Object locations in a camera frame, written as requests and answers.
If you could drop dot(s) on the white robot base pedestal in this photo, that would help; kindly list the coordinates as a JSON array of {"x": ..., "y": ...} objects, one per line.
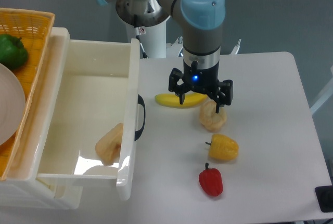
[{"x": 146, "y": 21}]

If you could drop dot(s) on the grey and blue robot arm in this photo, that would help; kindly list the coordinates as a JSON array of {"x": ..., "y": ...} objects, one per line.
[{"x": 201, "y": 22}]

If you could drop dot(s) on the yellow banana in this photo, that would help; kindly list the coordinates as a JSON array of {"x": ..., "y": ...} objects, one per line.
[{"x": 173, "y": 101}]

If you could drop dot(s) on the white plastic drawer cabinet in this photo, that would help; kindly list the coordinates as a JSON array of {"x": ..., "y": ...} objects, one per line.
[{"x": 21, "y": 187}]

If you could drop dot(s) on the black device at table edge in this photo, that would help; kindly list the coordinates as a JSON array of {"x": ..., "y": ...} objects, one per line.
[{"x": 324, "y": 197}]

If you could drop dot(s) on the orange woven basket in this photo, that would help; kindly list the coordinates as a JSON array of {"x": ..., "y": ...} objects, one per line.
[{"x": 34, "y": 27}]

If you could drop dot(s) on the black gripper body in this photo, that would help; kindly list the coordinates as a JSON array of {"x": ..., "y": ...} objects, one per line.
[{"x": 202, "y": 81}]

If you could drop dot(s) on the white table frame bracket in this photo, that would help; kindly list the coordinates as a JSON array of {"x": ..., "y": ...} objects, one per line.
[{"x": 236, "y": 48}]

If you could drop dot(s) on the black top drawer handle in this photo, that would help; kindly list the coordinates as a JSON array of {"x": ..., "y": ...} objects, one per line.
[{"x": 141, "y": 117}]

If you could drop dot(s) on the yellow bell pepper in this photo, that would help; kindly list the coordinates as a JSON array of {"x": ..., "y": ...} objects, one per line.
[{"x": 222, "y": 147}]

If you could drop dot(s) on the white round plate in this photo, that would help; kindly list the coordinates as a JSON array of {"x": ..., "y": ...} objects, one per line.
[{"x": 12, "y": 103}]

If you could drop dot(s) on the red bell pepper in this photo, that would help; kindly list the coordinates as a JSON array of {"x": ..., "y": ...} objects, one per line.
[{"x": 210, "y": 180}]

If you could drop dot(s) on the green bell pepper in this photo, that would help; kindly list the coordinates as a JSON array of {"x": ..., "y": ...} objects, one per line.
[{"x": 13, "y": 53}]

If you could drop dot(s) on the beige bread piece in drawer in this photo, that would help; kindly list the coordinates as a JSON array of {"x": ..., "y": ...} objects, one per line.
[{"x": 109, "y": 146}]

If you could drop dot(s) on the beige bread roll on table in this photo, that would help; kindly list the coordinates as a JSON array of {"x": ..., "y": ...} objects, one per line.
[{"x": 211, "y": 120}]

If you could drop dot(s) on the white drawer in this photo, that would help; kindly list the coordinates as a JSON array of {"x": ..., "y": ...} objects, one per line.
[{"x": 98, "y": 90}]

